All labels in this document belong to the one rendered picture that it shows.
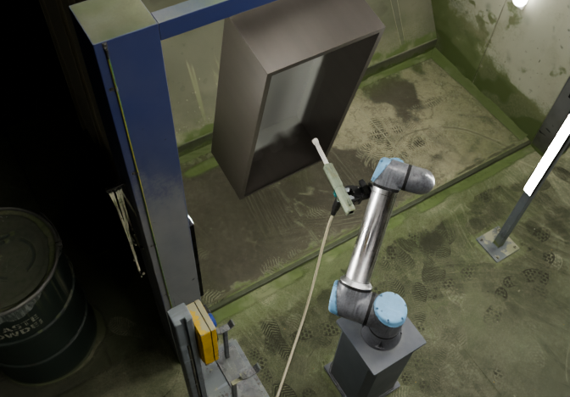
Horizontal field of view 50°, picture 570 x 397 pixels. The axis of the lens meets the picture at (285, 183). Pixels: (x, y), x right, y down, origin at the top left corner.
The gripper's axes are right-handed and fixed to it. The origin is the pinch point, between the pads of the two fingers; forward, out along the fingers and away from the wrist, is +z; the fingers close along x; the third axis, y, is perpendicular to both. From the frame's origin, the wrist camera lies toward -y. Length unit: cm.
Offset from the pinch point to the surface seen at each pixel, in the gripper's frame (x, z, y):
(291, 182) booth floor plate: 59, -16, 75
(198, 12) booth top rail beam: -11, 93, -140
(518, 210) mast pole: -28, -113, 16
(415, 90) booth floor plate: 107, -138, 60
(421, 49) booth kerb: 139, -158, 51
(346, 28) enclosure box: 32, 8, -86
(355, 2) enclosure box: 44, -2, -88
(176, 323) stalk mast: -70, 112, -76
